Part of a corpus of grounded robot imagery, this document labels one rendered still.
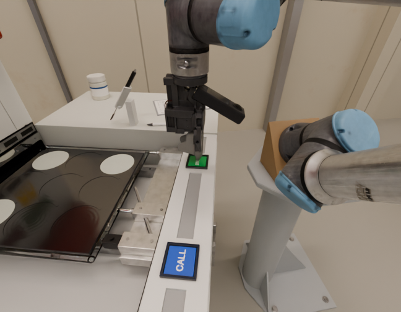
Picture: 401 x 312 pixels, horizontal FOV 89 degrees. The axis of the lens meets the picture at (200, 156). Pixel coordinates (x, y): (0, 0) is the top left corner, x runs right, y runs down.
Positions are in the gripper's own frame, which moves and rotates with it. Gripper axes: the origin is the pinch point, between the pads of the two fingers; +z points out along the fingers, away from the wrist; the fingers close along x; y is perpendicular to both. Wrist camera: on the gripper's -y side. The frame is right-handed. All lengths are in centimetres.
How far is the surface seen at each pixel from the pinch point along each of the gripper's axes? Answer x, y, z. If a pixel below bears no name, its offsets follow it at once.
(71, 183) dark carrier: 4.8, 35.0, 8.1
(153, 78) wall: -171, 65, 30
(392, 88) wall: -242, -224, 54
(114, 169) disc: -2.0, 26.0, 8.1
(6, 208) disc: 14.4, 45.4, 8.0
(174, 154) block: -10.5, 9.3, 7.7
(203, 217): 17.3, -2.3, 2.0
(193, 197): 11.9, 0.5, 2.4
